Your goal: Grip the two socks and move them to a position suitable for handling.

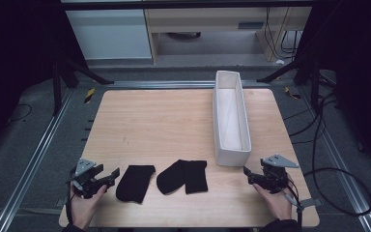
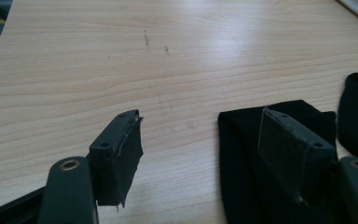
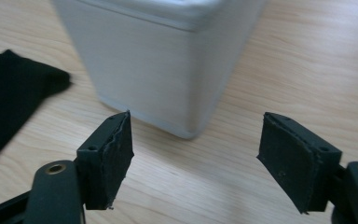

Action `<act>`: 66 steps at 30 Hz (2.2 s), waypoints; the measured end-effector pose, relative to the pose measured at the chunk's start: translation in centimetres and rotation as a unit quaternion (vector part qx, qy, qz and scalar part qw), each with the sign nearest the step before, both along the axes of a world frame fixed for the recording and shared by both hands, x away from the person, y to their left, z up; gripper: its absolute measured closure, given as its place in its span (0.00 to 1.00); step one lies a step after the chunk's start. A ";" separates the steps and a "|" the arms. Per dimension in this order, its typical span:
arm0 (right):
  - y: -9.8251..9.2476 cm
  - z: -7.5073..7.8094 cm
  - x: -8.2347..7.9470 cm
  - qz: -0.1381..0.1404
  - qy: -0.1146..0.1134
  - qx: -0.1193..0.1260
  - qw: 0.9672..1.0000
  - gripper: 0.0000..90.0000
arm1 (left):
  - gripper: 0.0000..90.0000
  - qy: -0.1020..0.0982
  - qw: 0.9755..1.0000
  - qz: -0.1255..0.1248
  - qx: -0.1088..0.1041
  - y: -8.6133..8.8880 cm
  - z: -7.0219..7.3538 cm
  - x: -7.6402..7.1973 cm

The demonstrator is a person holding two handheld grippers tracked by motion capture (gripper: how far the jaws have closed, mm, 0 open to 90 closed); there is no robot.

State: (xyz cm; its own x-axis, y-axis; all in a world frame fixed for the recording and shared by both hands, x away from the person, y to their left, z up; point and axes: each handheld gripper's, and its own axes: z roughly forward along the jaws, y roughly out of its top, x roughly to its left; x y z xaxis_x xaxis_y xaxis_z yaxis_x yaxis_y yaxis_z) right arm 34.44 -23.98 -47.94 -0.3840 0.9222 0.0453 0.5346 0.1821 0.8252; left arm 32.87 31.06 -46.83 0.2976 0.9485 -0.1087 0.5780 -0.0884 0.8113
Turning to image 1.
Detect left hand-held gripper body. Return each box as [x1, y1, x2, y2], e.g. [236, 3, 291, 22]
[70, 158, 109, 199]

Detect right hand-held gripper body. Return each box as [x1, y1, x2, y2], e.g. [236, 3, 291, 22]
[257, 154, 300, 194]

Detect black sock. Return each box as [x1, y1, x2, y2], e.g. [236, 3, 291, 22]
[156, 159, 209, 195]
[115, 164, 157, 205]

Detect white fabric storage box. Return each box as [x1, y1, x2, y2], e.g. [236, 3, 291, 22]
[212, 70, 253, 168]

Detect person's left hand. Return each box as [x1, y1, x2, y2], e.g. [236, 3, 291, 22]
[70, 184, 108, 230]

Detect person's right hand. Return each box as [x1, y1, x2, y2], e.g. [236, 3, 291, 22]
[253, 185, 294, 220]

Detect yellow black tape strip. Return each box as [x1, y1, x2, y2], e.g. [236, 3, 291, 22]
[284, 86, 302, 101]
[83, 87, 96, 104]

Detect black metal stand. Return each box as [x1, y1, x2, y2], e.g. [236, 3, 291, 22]
[51, 57, 115, 117]
[256, 54, 336, 112]

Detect white cabinet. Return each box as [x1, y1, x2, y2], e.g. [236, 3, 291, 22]
[65, 9, 153, 61]

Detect dark curtain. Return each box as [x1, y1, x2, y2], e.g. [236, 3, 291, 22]
[0, 0, 88, 156]
[298, 0, 371, 178]

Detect light wooden desk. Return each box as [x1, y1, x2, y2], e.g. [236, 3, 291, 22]
[144, 7, 313, 63]

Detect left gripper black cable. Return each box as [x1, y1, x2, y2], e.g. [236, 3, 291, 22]
[65, 167, 78, 226]

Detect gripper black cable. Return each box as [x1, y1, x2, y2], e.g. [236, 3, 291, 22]
[65, 167, 78, 226]
[283, 180, 305, 232]

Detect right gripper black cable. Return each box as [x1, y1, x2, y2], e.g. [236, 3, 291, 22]
[283, 180, 305, 232]

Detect long black floor cable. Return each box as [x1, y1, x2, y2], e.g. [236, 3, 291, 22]
[283, 91, 371, 217]

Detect aluminium floor rail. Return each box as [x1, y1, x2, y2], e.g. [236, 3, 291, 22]
[298, 86, 371, 232]
[104, 80, 271, 90]
[0, 88, 75, 232]

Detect thin black floor cable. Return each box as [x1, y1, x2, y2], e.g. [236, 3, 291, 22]
[8, 103, 33, 124]

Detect hanging black cables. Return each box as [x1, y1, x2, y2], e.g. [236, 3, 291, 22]
[265, 7, 303, 61]

